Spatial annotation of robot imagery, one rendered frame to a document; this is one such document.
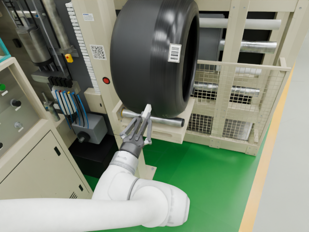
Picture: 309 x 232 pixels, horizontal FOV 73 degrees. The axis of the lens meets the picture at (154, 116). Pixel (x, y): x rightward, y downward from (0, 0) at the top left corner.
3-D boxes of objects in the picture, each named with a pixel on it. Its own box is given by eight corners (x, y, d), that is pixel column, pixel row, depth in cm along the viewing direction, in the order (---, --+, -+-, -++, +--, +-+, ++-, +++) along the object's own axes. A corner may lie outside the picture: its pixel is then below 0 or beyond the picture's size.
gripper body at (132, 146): (136, 153, 68) (145, 130, 74) (113, 148, 71) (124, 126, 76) (140, 164, 74) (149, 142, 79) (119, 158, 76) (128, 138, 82)
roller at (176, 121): (123, 107, 115) (124, 113, 118) (119, 110, 112) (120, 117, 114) (185, 117, 105) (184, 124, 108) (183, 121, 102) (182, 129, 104)
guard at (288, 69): (151, 127, 188) (141, 56, 141) (151, 126, 189) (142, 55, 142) (259, 147, 162) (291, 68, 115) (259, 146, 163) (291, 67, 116)
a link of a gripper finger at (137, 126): (133, 145, 77) (130, 144, 78) (143, 121, 84) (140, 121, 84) (131, 139, 74) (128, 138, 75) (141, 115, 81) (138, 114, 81)
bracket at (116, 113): (115, 124, 115) (111, 112, 108) (141, 84, 142) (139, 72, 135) (120, 126, 114) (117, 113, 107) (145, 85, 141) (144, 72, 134)
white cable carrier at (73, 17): (95, 93, 121) (65, 3, 89) (99, 88, 125) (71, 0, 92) (102, 94, 120) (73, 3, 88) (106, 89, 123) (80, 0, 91)
